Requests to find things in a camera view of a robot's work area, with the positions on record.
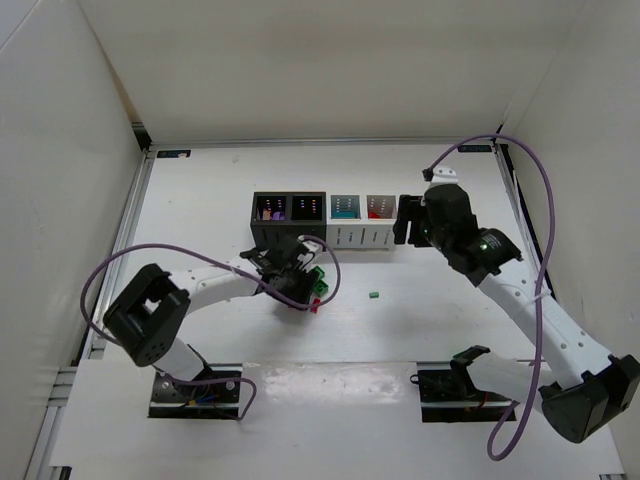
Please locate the blue label right corner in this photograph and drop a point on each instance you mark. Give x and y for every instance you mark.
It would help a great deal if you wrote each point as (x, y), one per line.
(474, 148)

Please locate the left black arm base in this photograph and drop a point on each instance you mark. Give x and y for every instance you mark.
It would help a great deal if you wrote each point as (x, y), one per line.
(210, 402)

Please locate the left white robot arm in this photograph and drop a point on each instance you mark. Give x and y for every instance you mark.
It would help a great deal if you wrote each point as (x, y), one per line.
(146, 317)

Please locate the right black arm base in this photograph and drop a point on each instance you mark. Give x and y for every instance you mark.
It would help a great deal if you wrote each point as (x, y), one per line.
(441, 401)

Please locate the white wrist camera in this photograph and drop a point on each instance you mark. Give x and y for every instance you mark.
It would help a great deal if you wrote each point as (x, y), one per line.
(311, 250)
(440, 175)

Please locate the large green lego brick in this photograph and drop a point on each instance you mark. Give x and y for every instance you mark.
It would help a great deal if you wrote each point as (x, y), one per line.
(321, 273)

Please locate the small red lego brick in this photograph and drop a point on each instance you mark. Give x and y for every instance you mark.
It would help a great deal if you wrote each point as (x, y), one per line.
(315, 306)

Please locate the white double bin container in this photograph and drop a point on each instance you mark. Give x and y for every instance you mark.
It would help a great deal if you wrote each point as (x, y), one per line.
(364, 233)

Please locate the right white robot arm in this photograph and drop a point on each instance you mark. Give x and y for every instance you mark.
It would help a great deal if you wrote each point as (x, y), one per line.
(576, 383)

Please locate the blue label corner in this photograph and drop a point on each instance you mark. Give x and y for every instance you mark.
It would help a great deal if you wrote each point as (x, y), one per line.
(173, 154)
(474, 148)

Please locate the blue label left corner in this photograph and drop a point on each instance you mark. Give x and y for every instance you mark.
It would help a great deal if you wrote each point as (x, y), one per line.
(173, 154)

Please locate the square green lego brick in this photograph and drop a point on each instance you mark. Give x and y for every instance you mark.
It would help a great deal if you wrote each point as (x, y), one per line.
(320, 288)

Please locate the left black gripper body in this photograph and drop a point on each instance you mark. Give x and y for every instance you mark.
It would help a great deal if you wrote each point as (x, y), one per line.
(298, 284)

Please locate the teal lego brick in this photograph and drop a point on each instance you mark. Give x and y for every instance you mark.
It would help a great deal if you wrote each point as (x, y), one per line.
(345, 215)

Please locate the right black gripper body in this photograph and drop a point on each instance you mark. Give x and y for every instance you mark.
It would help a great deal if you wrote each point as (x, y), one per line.
(416, 229)

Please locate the black double bin container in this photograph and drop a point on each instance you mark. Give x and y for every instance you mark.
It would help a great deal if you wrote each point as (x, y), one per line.
(306, 214)

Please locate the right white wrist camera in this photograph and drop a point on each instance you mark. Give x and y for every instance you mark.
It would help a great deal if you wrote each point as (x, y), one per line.
(440, 175)

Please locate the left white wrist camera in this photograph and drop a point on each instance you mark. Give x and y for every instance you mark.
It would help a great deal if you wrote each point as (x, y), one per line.
(311, 250)

